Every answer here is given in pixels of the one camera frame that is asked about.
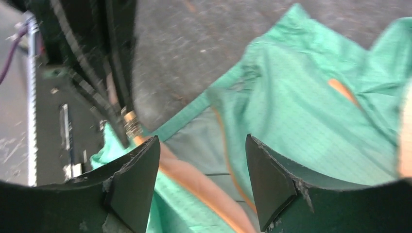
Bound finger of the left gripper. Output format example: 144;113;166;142
93;0;138;113
29;0;130;147

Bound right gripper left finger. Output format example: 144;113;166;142
0;136;160;233

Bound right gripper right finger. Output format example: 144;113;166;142
245;135;412;233

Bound jacket zipper slider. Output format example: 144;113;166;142
122;111;142;139

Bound green and orange jacket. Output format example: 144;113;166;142
90;3;412;233

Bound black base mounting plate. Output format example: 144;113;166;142
35;65;104;185

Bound grey slotted cable duct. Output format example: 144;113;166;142
27;17;38;186

